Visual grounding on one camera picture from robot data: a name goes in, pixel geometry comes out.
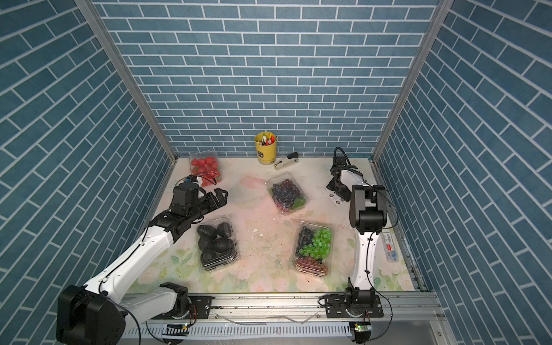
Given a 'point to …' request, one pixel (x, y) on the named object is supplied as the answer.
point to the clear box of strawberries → (206, 165)
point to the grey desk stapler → (291, 159)
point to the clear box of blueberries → (286, 194)
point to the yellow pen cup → (266, 146)
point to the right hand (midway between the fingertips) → (339, 192)
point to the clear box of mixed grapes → (313, 250)
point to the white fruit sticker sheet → (337, 199)
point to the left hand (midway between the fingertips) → (225, 196)
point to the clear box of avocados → (217, 244)
